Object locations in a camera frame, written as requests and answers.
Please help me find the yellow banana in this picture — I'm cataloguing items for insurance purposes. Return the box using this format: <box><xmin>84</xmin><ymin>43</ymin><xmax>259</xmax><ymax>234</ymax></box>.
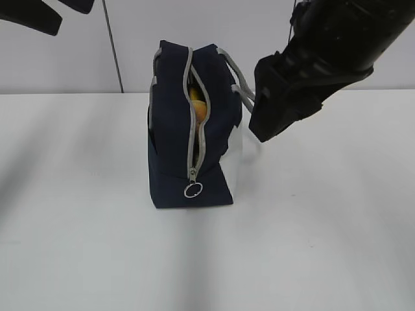
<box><xmin>189</xmin><ymin>86</ymin><xmax>205</xmax><ymax>102</ymax></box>

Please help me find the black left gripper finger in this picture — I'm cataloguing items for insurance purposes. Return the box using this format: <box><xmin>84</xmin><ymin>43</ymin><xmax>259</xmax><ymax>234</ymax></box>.
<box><xmin>1</xmin><ymin>0</ymin><xmax>62</xmax><ymax>36</ymax></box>
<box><xmin>59</xmin><ymin>0</ymin><xmax>95</xmax><ymax>14</ymax></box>

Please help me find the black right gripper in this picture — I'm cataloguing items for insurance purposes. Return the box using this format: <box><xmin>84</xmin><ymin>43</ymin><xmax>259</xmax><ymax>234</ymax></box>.
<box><xmin>249</xmin><ymin>1</ymin><xmax>414</xmax><ymax>143</ymax></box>

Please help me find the navy blue lunch bag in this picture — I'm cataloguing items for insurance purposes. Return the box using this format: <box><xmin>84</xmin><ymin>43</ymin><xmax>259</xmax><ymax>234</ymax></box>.
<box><xmin>147</xmin><ymin>40</ymin><xmax>254</xmax><ymax>209</ymax></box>

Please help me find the brown bread roll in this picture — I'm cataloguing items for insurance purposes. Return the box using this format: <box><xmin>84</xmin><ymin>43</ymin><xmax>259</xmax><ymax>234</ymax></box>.
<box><xmin>192</xmin><ymin>100</ymin><xmax>208</xmax><ymax>126</ymax></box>

